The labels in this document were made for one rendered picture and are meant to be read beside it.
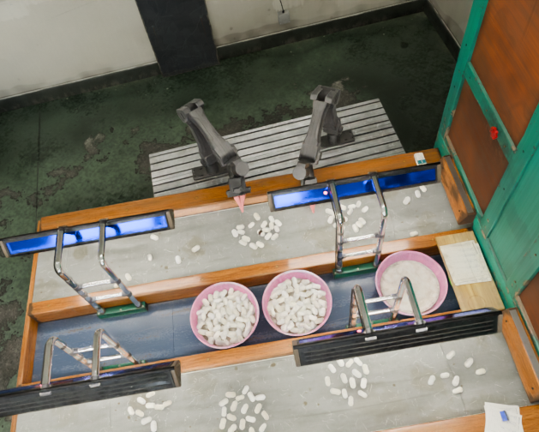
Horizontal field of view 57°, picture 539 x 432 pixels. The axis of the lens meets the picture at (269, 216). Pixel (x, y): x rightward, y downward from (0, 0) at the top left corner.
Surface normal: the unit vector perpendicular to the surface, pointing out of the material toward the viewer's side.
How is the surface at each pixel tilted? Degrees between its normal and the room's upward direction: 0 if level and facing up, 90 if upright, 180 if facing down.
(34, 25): 90
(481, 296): 0
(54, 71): 89
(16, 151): 0
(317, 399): 0
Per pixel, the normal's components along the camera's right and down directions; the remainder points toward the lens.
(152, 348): -0.11, -0.52
